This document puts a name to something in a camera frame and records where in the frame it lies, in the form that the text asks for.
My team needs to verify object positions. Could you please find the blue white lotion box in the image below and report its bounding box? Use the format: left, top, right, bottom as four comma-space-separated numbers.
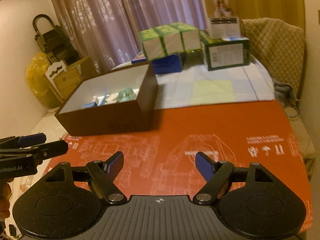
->
83, 95, 106, 108

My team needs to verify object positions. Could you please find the blue white medicine box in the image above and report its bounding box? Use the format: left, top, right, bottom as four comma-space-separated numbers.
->
97, 93, 118, 106

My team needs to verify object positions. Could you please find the red blueprint mat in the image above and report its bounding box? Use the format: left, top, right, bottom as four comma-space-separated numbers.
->
41, 100, 313, 233

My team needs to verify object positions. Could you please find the open brown cardboard carton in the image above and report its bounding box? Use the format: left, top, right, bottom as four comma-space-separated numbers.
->
43, 56, 98, 103

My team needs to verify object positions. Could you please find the brown cardboard storage box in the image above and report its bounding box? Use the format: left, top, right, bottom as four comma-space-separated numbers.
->
55, 61, 158, 136

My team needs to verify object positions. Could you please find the yellow plastic bag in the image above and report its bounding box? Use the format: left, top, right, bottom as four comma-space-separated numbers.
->
26, 53, 59, 109

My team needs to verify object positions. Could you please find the checked pale bedsheet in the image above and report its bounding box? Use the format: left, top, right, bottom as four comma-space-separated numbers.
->
111, 52, 276, 110

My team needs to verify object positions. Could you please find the black folding cart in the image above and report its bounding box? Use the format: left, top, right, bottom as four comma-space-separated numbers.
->
33, 14, 81, 65

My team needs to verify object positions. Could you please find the blue flat box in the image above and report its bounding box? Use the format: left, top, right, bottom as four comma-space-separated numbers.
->
131, 51, 187, 75

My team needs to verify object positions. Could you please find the green white carton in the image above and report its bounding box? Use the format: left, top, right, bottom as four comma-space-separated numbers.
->
200, 30, 249, 71

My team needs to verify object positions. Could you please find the purple curtain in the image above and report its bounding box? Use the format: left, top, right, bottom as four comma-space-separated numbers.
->
52, 0, 204, 73

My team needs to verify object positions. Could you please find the beige quilted cushion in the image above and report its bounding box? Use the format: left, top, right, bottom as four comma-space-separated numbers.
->
240, 17, 305, 97

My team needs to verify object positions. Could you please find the green tissue pack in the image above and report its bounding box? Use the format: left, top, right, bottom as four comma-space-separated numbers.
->
139, 22, 201, 61

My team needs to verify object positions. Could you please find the tall white product box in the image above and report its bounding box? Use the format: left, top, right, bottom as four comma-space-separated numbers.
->
202, 0, 241, 39

